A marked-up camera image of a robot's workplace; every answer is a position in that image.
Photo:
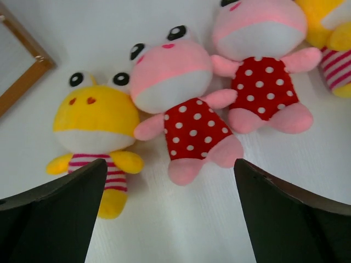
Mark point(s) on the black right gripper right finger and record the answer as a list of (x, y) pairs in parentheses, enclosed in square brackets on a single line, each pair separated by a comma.
[(287, 223)]

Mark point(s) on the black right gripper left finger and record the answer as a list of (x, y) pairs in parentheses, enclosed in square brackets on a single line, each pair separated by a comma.
[(53, 222)]

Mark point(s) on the yellow plush pink stripes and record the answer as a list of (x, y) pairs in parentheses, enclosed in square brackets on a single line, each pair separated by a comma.
[(329, 30), (97, 121)]

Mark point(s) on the pink plush polka dots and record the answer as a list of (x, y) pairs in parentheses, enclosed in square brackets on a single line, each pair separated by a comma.
[(169, 82)]

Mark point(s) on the wooden toy shelf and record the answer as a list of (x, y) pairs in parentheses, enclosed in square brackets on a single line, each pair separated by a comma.
[(23, 60)]

